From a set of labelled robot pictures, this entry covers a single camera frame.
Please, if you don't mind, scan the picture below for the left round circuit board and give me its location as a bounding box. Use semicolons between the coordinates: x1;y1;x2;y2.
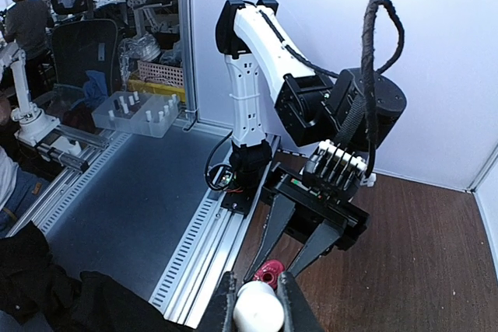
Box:
205;163;238;192

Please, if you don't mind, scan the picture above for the black sleeved forearm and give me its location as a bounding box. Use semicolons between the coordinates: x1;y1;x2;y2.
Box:
1;222;188;331

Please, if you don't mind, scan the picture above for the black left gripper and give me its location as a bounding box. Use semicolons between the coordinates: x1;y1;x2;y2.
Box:
244;164;370;281

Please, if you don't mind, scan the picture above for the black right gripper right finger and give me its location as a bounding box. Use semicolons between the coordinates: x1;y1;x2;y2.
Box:
276;271;323;332

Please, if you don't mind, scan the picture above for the clear plastic parts bin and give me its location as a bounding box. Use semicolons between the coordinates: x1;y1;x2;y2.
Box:
92;91;181;138

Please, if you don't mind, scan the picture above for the left aluminium corner post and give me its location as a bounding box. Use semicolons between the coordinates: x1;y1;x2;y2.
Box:
466;145;498;239

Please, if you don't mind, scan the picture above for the aluminium front frame rail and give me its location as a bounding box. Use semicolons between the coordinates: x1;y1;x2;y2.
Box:
7;121;281;329

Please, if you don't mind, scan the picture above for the white nail polish cap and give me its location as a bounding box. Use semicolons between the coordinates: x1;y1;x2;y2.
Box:
233;281;285;332

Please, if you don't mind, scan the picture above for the red nail polish bottle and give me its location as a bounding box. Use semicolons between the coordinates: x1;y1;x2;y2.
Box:
252;259;285;288

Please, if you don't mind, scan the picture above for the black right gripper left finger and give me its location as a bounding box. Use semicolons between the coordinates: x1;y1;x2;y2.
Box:
196;271;237;332

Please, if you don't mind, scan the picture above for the black office chair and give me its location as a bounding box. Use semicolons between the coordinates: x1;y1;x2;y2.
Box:
50;0;118;93

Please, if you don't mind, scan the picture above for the black braided left cable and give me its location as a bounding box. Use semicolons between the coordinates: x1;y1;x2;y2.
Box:
334;0;406;177

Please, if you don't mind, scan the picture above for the small white robot arm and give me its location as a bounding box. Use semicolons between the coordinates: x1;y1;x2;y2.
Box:
1;42;61;148

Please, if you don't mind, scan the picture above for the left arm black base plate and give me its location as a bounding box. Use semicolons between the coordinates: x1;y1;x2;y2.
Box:
221;139;273;216

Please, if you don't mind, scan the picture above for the seated person grey shirt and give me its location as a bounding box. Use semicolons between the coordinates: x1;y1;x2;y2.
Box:
4;0;54;96

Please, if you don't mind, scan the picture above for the pink perforated basket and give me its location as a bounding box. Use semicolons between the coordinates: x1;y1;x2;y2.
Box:
138;61;184;87

